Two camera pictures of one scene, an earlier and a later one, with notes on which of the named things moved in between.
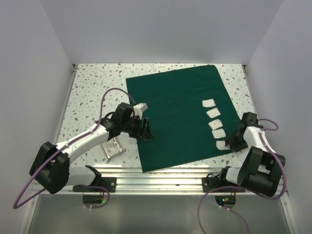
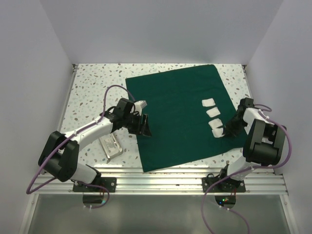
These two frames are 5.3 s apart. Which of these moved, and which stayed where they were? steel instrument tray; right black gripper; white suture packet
Moved: right black gripper
Stayed: white suture packet; steel instrument tray
